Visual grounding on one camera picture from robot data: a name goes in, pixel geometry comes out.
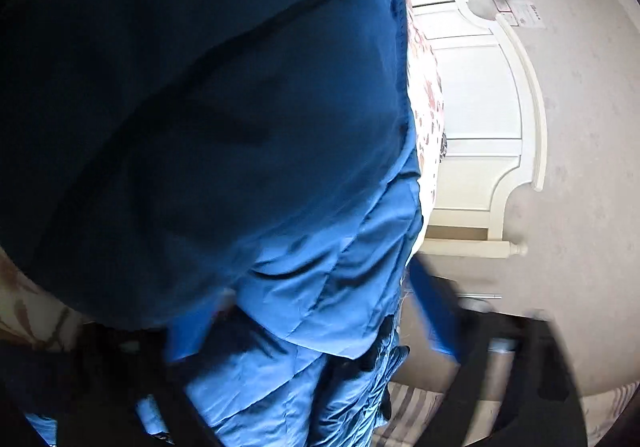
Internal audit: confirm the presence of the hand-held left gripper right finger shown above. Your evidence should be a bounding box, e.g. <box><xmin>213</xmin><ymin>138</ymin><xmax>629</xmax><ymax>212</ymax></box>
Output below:
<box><xmin>407</xmin><ymin>257</ymin><xmax>588</xmax><ymax>447</ymax></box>

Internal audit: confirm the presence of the beige leaf-print cloth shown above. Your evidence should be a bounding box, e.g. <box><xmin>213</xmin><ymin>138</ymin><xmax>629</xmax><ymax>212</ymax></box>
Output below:
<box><xmin>0</xmin><ymin>247</ymin><xmax>87</xmax><ymax>353</ymax></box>

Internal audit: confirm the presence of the striped curtain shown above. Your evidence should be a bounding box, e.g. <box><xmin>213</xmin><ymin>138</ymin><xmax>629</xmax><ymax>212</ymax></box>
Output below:
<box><xmin>375</xmin><ymin>379</ymin><xmax>631</xmax><ymax>447</ymax></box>

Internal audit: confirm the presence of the blue puffer jacket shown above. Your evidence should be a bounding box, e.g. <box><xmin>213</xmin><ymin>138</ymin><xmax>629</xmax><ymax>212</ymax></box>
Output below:
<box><xmin>0</xmin><ymin>0</ymin><xmax>427</xmax><ymax>447</ymax></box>

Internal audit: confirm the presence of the wall label sticker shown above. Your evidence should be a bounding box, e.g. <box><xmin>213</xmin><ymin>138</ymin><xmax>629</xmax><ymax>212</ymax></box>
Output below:
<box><xmin>492</xmin><ymin>0</ymin><xmax>546</xmax><ymax>30</ymax></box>

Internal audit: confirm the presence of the white bed headboard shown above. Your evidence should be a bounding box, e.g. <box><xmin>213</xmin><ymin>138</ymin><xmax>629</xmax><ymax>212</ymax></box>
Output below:
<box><xmin>410</xmin><ymin>0</ymin><xmax>548</xmax><ymax>260</ymax></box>

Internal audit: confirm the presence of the floral bed sheet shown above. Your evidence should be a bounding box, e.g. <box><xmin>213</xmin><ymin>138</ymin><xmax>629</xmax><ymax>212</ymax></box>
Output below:
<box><xmin>406</xmin><ymin>0</ymin><xmax>447</xmax><ymax>224</ymax></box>

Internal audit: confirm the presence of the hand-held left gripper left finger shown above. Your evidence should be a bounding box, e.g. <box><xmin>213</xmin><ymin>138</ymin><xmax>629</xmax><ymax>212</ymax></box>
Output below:
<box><xmin>0</xmin><ymin>291</ymin><xmax>236</xmax><ymax>447</ymax></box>

